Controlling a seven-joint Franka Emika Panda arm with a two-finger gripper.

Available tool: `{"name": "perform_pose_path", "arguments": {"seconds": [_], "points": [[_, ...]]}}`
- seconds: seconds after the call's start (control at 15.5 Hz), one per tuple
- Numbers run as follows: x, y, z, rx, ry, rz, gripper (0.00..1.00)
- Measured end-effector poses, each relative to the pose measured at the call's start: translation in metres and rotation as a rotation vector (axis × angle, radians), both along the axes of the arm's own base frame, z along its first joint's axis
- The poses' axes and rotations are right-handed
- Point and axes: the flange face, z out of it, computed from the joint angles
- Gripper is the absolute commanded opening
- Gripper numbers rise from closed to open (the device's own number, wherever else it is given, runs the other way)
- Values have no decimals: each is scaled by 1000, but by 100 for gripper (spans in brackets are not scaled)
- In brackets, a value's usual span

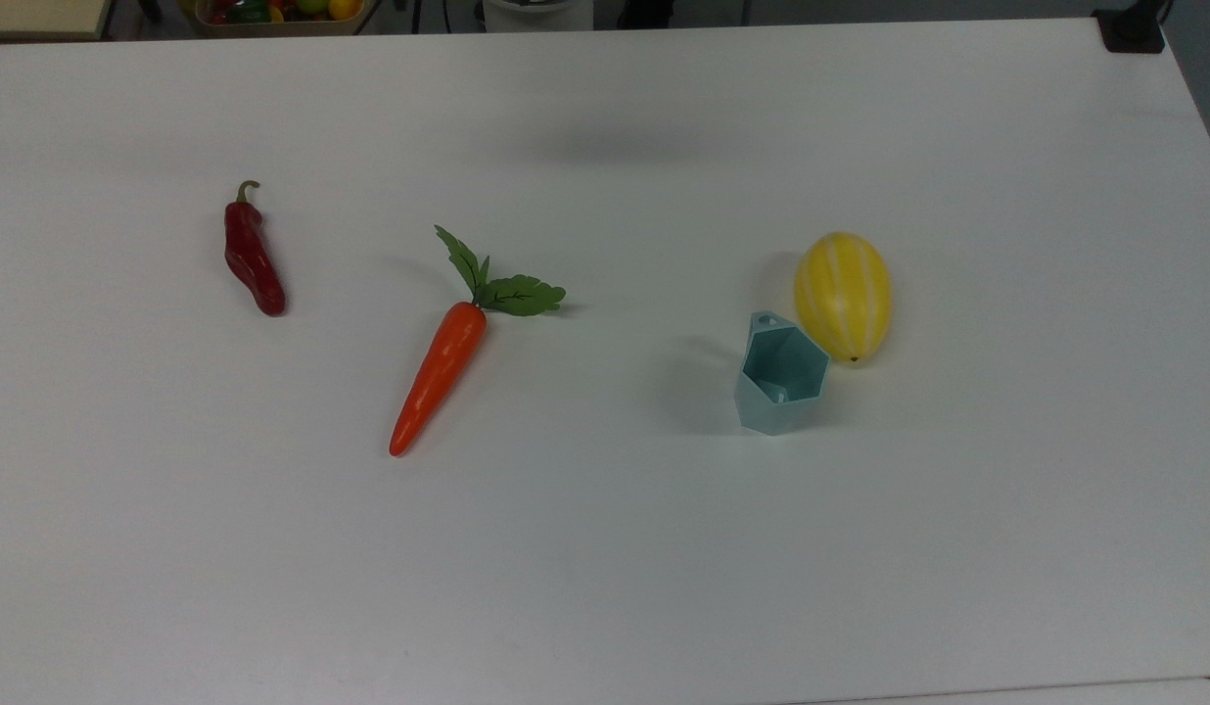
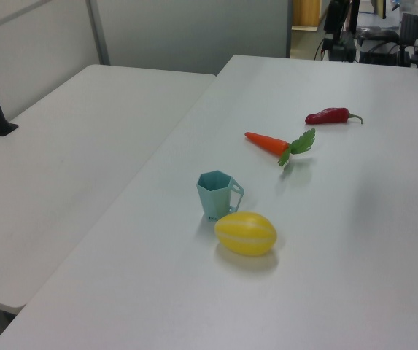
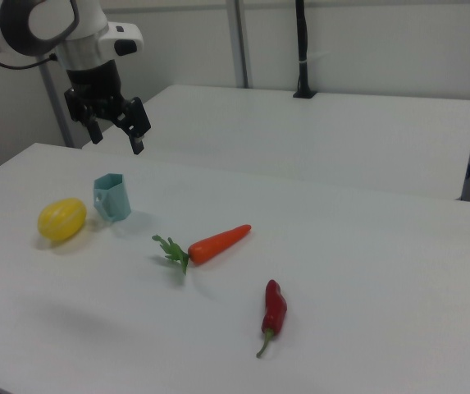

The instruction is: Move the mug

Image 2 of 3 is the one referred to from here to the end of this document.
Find teal hexagonal plastic mug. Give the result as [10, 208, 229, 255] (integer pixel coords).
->
[196, 170, 246, 222]

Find orange toy carrot green leaves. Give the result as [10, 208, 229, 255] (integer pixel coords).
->
[244, 127, 317, 169]

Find yellow striped toy melon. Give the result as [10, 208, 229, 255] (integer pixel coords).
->
[214, 211, 278, 257]

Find red toy chili pepper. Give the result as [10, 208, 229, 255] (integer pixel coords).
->
[304, 106, 365, 125]

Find white side table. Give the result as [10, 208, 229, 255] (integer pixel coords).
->
[0, 64, 217, 314]

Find wooden cabinet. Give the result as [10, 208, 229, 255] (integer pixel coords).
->
[291, 0, 321, 33]

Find black equipment rack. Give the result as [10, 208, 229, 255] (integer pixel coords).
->
[321, 0, 357, 63]

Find black office chair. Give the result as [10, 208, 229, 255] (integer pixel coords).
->
[400, 12, 418, 48]

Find grey partition frame post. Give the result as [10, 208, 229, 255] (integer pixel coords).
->
[86, 0, 111, 66]

